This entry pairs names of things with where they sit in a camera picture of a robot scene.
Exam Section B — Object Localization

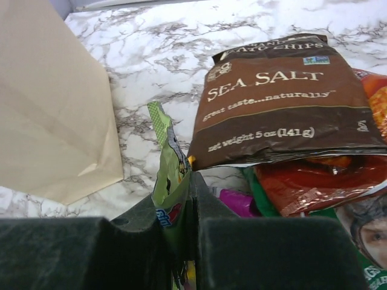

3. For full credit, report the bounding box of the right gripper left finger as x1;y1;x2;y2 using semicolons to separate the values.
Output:
1;197;172;289

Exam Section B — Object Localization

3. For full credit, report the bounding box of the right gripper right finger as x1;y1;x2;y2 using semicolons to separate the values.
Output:
190;172;368;289

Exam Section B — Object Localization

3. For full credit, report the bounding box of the purple snack packet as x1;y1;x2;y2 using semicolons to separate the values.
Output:
216;188;262;218

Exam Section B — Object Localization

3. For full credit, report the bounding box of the light green snack packet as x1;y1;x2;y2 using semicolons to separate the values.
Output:
146;101;194;290

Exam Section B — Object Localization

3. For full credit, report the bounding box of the red doritos bag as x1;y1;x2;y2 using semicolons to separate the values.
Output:
246;69;386;217

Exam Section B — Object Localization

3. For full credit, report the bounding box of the beige paper bag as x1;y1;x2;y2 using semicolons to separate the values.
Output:
1;1;123;205

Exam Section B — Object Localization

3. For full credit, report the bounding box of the green crisps bag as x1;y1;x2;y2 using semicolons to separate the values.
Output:
241;166;387;290

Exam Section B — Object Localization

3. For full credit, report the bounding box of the dark brown chocolate packet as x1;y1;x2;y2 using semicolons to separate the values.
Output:
188;33;386;170

